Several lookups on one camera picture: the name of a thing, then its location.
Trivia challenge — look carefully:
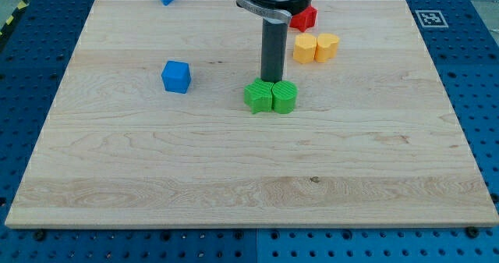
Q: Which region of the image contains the yellow heart block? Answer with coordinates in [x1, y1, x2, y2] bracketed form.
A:
[315, 33, 340, 62]

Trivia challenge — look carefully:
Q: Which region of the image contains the green star block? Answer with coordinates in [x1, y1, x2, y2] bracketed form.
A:
[243, 78, 274, 114]

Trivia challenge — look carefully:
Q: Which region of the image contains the red star block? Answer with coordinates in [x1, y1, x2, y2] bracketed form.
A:
[289, 5, 317, 32]

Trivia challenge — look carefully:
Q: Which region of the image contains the light wooden board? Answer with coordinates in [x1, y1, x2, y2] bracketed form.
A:
[5, 0, 498, 229]

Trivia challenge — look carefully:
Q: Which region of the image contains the green cylinder block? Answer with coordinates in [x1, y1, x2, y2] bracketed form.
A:
[271, 80, 298, 114]

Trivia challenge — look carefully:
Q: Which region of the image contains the blue cube block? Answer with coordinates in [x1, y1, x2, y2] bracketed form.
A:
[161, 60, 191, 94]

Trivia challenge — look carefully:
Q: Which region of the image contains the yellow hexagon block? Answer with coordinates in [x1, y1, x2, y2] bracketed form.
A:
[293, 33, 317, 64]

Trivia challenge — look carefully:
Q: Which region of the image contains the dark grey pointer rod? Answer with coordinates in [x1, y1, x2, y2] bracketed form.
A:
[260, 19, 288, 83]

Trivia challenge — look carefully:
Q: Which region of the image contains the white fiducial marker tag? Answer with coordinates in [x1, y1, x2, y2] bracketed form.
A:
[415, 9, 448, 28]

